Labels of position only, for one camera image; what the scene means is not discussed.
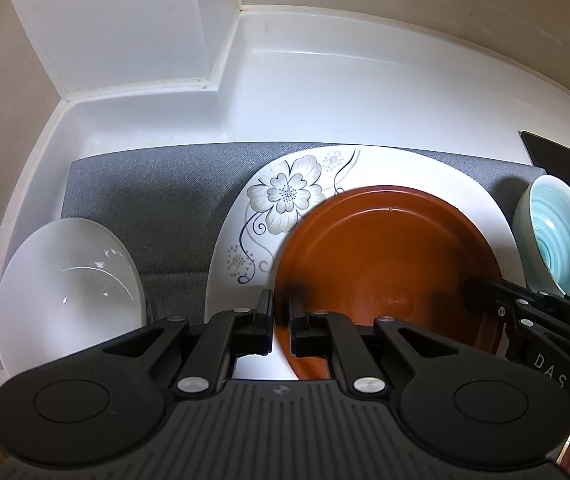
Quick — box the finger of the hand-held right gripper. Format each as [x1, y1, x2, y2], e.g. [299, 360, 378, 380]
[465, 275, 570, 335]

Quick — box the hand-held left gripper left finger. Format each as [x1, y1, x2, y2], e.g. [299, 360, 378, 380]
[104, 289, 275, 396]

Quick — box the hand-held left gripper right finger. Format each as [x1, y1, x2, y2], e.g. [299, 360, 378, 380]
[287, 292, 462, 397]

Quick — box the brown ceramic plate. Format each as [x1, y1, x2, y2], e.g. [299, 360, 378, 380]
[274, 185, 506, 382]

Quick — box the light blue ceramic bowl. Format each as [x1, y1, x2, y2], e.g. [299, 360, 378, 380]
[511, 175, 570, 302]

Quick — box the white floral square plate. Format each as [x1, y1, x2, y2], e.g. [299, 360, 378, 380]
[204, 145, 520, 381]

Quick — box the grey fabric mat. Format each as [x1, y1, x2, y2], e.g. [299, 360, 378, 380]
[60, 141, 548, 356]

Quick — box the black flat panel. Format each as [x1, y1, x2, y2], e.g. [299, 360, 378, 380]
[519, 130, 570, 221]

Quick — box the white ceramic bowl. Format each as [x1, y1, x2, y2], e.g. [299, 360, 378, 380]
[0, 218, 145, 378]

